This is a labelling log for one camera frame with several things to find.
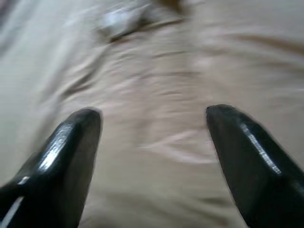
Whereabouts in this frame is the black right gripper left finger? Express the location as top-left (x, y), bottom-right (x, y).
top-left (0, 107), bottom-right (102, 228)

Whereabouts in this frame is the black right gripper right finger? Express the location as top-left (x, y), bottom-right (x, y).
top-left (205, 104), bottom-right (304, 228)

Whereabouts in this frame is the floral patterned bed sheet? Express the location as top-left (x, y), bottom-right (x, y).
top-left (0, 0), bottom-right (304, 228)

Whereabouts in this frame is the white crumpled cloth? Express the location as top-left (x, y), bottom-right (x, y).
top-left (95, 4), bottom-right (152, 41)

